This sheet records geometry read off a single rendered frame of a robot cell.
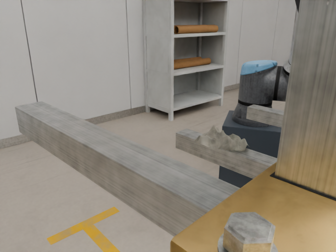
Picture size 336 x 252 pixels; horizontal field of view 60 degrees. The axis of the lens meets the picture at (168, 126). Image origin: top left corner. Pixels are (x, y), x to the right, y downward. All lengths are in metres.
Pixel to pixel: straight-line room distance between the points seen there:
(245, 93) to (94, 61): 1.97
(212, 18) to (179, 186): 3.64
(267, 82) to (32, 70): 2.07
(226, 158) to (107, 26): 2.71
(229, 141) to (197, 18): 3.47
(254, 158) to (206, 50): 3.45
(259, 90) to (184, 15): 2.52
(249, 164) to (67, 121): 0.27
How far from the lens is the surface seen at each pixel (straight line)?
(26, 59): 2.78
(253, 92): 1.31
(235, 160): 0.45
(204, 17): 3.87
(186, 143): 0.50
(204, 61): 3.59
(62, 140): 0.26
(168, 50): 3.03
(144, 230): 1.63
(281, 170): 0.16
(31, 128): 0.32
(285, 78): 1.30
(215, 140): 0.46
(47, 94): 2.87
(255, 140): 1.32
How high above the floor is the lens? 1.05
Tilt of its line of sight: 20 degrees down
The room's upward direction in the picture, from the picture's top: straight up
